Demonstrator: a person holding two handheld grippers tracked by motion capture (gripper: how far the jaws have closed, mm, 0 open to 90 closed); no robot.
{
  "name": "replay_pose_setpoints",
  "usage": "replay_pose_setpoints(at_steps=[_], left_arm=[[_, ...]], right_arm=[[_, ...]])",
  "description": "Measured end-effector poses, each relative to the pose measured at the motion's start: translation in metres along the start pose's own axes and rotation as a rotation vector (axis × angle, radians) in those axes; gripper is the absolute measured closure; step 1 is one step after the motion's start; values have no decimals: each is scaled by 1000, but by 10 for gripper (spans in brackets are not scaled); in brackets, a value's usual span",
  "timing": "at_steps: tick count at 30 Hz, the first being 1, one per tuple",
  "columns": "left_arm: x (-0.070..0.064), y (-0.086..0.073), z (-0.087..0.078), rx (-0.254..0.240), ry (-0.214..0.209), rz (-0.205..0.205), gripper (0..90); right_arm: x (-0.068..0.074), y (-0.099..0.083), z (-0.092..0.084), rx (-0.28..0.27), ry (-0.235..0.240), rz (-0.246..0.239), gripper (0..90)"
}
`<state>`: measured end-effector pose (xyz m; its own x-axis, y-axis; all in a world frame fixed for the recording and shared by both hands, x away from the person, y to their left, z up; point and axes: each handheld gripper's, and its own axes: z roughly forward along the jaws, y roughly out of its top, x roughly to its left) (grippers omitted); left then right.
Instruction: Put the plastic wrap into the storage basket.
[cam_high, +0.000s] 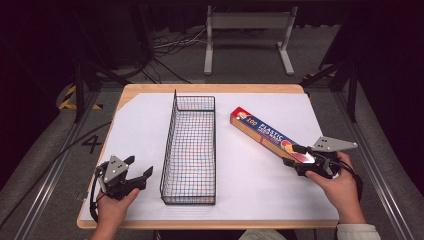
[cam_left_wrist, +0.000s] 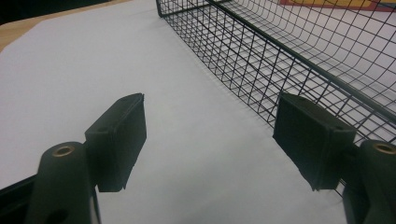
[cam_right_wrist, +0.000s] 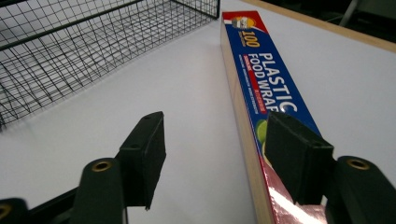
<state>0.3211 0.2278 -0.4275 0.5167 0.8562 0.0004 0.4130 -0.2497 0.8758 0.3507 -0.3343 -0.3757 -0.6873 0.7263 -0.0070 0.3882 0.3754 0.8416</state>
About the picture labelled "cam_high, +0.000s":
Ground metal floor rail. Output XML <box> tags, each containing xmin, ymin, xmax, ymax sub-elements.
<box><xmin>333</xmin><ymin>89</ymin><xmax>416</xmax><ymax>240</ymax></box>
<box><xmin>12</xmin><ymin>89</ymin><xmax>102</xmax><ymax>240</ymax></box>

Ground person's right hand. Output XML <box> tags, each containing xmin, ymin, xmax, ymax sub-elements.
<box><xmin>304</xmin><ymin>151</ymin><xmax>365</xmax><ymax>223</ymax></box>

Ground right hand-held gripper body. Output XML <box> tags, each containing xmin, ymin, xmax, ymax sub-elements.
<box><xmin>294</xmin><ymin>135</ymin><xmax>359</xmax><ymax>180</ymax></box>

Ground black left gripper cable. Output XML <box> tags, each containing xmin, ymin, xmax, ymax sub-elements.
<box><xmin>88</xmin><ymin>166</ymin><xmax>105</xmax><ymax>223</ymax></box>

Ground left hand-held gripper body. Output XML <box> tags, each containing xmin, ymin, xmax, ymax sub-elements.
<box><xmin>95</xmin><ymin>154</ymin><xmax>148</xmax><ymax>201</ymax></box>

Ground black metal stand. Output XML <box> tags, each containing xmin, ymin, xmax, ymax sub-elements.
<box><xmin>300</xmin><ymin>58</ymin><xmax>360</xmax><ymax>124</ymax></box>
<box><xmin>73</xmin><ymin>56</ymin><xmax>132</xmax><ymax>124</ymax></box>

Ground long plastic wrap box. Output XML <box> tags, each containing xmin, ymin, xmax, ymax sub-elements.
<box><xmin>229</xmin><ymin>106</ymin><xmax>316</xmax><ymax>165</ymax></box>

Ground black wire basket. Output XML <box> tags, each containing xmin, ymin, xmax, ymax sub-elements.
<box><xmin>159</xmin><ymin>88</ymin><xmax>217</xmax><ymax>206</ymax></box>

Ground bundle of floor cables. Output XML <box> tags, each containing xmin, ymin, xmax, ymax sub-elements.
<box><xmin>146</xmin><ymin>26</ymin><xmax>209</xmax><ymax>85</ymax></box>

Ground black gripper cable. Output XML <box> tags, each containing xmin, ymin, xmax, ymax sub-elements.
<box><xmin>88</xmin><ymin>166</ymin><xmax>105</xmax><ymax>223</ymax></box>
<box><xmin>328</xmin><ymin>156</ymin><xmax>365</xmax><ymax>202</ymax></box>

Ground white table sheet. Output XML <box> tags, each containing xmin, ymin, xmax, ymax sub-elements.
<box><xmin>79</xmin><ymin>92</ymin><xmax>340</xmax><ymax>222</ymax></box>

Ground white metal stand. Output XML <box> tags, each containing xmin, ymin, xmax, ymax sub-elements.
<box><xmin>203</xmin><ymin>4</ymin><xmax>300</xmax><ymax>77</ymax></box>

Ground long black floor cable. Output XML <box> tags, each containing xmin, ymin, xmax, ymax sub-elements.
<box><xmin>0</xmin><ymin>121</ymin><xmax>113</xmax><ymax>231</ymax></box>

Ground person's light trousers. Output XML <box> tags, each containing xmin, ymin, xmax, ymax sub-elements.
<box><xmin>237</xmin><ymin>228</ymin><xmax>278</xmax><ymax>240</ymax></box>

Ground person's left hand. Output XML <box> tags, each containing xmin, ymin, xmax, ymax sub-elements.
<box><xmin>96</xmin><ymin>187</ymin><xmax>141</xmax><ymax>230</ymax></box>

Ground yellow black hazard tape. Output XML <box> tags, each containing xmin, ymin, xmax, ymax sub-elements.
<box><xmin>58</xmin><ymin>84</ymin><xmax>104</xmax><ymax>111</ymax></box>

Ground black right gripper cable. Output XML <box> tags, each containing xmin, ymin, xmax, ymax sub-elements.
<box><xmin>328</xmin><ymin>156</ymin><xmax>365</xmax><ymax>202</ymax></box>

